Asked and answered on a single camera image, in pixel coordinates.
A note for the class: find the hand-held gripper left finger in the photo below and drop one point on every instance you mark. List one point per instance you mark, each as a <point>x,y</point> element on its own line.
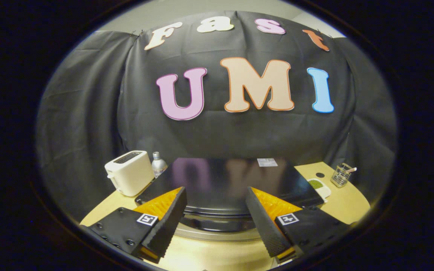
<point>166,226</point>

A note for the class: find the black toaster oven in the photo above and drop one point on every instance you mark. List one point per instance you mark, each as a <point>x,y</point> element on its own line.
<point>224,184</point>

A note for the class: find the white dish with green contents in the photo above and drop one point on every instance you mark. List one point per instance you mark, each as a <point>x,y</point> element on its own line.
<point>317,185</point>

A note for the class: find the black backdrop cloth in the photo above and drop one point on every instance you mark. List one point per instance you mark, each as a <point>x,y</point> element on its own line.
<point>220,131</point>

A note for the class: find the white pop-up toaster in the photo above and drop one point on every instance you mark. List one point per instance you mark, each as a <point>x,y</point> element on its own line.
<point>130,173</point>

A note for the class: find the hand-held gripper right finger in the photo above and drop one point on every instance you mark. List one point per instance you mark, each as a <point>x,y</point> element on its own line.
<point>268,229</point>

